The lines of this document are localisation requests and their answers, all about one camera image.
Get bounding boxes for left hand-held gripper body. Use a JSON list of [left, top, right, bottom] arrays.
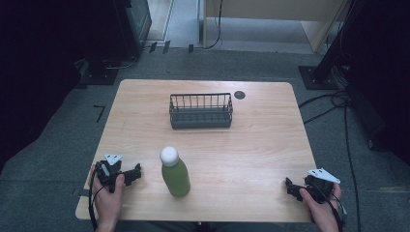
[[94, 153, 126, 194]]

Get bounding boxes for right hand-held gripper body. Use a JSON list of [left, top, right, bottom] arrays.
[[303, 167, 342, 205]]

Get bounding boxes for green bottle with white cap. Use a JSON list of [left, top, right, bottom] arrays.
[[159, 145, 191, 199]]

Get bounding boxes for black wire basket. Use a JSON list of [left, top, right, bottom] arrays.
[[168, 92, 234, 131]]

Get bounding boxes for person's right hand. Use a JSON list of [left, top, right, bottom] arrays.
[[298, 182, 343, 226]]

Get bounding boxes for person's left hand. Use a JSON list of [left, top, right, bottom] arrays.
[[92, 164, 127, 226]]

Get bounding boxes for black metal stand with base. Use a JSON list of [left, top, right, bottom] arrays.
[[297, 0, 371, 91]]

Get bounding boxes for dark curtain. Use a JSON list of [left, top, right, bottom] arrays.
[[335, 0, 410, 167], [0, 0, 117, 175]]

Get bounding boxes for black equipment cabinet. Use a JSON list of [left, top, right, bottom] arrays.
[[110, 0, 153, 61]]

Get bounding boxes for light wooden cabinet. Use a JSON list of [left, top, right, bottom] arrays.
[[201, 0, 352, 54]]

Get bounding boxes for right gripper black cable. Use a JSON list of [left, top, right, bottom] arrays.
[[309, 182, 348, 232]]

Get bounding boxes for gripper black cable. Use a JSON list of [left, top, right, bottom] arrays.
[[88, 165, 107, 232], [309, 182, 348, 232]]

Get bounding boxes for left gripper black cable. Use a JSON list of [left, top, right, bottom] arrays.
[[88, 165, 107, 232]]

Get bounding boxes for black floor cables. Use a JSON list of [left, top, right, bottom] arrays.
[[298, 64, 364, 232]]

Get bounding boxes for black stand base plate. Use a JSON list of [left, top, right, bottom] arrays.
[[75, 58, 121, 89]]

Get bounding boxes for thin white cable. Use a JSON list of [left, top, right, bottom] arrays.
[[102, 54, 139, 71]]

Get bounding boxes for hanging black cable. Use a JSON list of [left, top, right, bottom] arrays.
[[196, 0, 224, 50]]

